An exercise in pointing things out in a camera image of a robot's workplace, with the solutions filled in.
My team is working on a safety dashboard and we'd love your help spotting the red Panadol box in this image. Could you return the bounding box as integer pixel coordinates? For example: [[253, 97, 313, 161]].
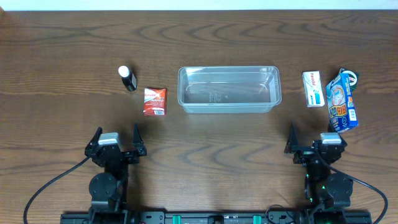
[[143, 88, 167, 116]]

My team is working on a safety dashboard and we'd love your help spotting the blue Kool Fever box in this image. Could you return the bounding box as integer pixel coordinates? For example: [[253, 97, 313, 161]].
[[326, 73, 359, 133]]

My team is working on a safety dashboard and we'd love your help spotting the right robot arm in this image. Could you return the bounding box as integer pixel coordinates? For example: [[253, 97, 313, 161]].
[[284, 126, 353, 223]]

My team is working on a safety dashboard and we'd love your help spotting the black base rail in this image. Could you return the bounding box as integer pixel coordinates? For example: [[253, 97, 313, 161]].
[[60, 210, 372, 224]]

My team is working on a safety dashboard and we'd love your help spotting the clear plastic container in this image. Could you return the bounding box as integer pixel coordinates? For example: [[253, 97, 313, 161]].
[[177, 65, 282, 114]]

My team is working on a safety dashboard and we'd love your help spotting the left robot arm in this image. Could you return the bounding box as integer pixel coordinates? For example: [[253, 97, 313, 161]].
[[83, 124, 147, 224]]

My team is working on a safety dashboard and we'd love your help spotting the dark green round tin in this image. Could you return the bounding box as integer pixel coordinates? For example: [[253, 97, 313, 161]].
[[339, 67, 359, 91]]

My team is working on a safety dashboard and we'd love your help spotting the white Panadol box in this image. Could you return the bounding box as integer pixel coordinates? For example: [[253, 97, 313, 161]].
[[302, 71, 325, 107]]

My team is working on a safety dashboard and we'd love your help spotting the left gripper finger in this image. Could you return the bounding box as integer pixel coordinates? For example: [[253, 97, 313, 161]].
[[132, 123, 144, 149], [89, 127, 103, 149]]

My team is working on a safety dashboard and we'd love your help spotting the black bottle white cap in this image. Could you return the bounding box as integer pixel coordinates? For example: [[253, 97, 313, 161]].
[[118, 65, 137, 91]]

